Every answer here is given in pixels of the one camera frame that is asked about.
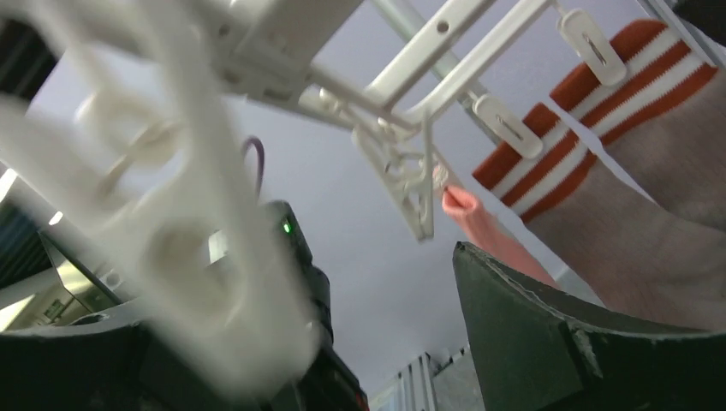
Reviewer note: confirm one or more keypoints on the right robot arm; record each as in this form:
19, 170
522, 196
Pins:
254, 340

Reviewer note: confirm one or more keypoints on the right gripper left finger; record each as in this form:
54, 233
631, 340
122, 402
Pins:
102, 366

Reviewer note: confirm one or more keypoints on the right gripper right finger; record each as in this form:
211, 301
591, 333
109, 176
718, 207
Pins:
535, 347

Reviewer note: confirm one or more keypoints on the white sock drying rack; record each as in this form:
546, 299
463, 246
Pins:
155, 98

